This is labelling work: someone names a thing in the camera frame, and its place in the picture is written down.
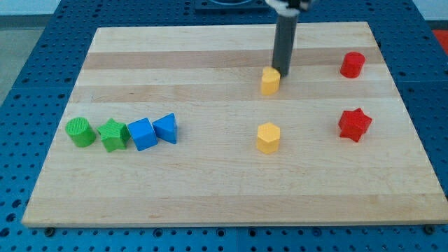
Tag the white black robot end mount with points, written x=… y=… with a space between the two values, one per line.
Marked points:
x=290 y=8

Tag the light wooden board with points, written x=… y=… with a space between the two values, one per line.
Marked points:
x=209 y=78

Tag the blue cube block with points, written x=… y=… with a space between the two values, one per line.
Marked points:
x=143 y=134

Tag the blue triangle block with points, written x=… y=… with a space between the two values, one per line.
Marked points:
x=166 y=128

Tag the yellow hexagon block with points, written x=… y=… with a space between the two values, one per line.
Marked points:
x=268 y=138

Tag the red cylinder block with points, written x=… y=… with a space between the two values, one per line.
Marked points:
x=352 y=64

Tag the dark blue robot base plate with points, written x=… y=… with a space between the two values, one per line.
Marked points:
x=224 y=6

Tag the green cylinder block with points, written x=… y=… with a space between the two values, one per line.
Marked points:
x=80 y=132

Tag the red star block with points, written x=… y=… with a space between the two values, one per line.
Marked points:
x=354 y=124

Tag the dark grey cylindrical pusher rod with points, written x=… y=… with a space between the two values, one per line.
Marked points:
x=283 y=43

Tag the green star block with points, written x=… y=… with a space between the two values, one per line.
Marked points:
x=114 y=135

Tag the yellow heart block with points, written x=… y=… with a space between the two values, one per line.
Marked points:
x=270 y=81

